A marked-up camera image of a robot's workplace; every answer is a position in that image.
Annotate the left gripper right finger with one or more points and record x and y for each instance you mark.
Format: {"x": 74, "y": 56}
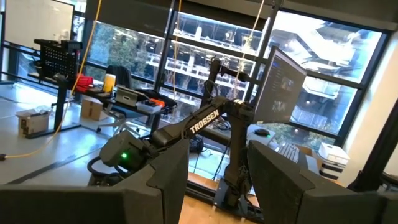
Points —
{"x": 311, "y": 205}

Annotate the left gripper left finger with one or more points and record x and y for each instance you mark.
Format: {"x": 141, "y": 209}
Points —
{"x": 93, "y": 205}

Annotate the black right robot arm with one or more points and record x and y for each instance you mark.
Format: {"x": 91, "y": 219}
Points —
{"x": 202, "y": 119}

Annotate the black white striped box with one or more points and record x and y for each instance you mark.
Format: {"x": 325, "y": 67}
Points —
{"x": 329, "y": 172}

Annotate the grey box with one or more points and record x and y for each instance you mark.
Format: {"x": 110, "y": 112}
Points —
{"x": 127, "y": 97}

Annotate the cardboard box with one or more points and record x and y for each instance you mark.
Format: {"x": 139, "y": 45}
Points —
{"x": 32, "y": 124}
{"x": 91, "y": 109}

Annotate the orange black tool case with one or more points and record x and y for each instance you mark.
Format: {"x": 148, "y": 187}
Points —
{"x": 157, "y": 102}

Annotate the white keyboard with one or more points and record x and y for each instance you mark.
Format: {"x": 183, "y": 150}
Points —
{"x": 288, "y": 152}

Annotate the yellow container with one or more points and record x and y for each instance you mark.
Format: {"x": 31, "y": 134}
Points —
{"x": 109, "y": 83}

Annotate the black office chair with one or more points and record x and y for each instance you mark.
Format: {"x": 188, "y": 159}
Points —
{"x": 121, "y": 74}

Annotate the red bundle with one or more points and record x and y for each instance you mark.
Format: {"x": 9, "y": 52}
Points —
{"x": 83, "y": 83}

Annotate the black desk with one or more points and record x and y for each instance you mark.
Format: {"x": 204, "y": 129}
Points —
{"x": 60, "y": 105}

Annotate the black computer mouse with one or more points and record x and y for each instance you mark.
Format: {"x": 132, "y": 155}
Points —
{"x": 262, "y": 132}

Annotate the black pegboard cart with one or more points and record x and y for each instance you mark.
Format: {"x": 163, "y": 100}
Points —
{"x": 59, "y": 60}

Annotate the large tilted monitor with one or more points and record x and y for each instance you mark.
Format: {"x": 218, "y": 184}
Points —
{"x": 280, "y": 90}

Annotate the whiteboard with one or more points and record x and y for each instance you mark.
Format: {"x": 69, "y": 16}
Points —
{"x": 37, "y": 21}

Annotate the black rig post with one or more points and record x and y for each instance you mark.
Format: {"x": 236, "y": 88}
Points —
{"x": 376, "y": 152}

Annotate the black aluminium table frame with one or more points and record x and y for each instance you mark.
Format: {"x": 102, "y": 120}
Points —
{"x": 199, "y": 189}

